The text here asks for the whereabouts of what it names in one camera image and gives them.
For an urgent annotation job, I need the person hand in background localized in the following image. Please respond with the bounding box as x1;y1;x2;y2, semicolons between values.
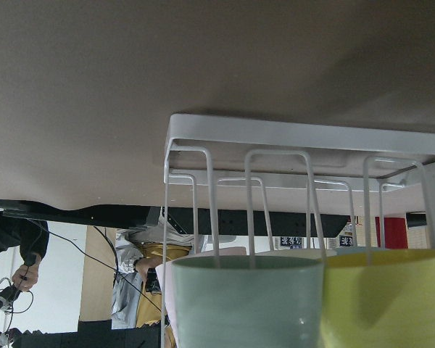
12;253;41;292

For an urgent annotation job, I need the light blue cup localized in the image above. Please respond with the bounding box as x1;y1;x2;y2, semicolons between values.
335;246;366;255

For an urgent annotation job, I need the red cylinder can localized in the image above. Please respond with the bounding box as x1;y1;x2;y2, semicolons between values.
375;217;408;249

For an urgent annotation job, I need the white wire cup rack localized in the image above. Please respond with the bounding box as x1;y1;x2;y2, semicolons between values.
159;112;435;348

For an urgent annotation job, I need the pink cup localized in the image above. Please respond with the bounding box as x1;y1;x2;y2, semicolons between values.
155;246;247;347

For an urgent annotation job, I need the green cup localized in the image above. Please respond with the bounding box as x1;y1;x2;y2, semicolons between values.
172;256;323;347

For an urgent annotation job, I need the yellow cup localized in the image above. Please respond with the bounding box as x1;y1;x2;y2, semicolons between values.
321;249;435;347

